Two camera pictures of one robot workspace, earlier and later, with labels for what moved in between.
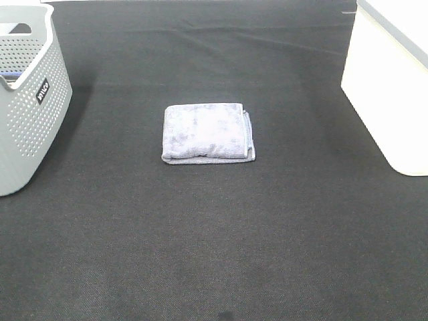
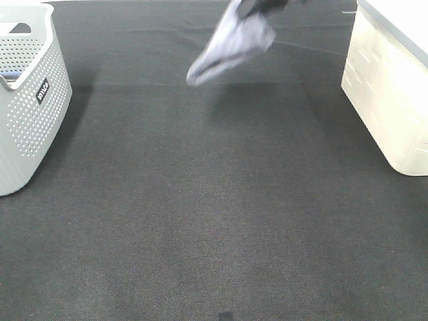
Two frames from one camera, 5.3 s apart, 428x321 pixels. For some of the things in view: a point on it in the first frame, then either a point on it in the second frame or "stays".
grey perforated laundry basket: [36, 89] stays
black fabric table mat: [319, 227] stays
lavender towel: [206, 133] to [236, 39]
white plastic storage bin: [386, 78] stays
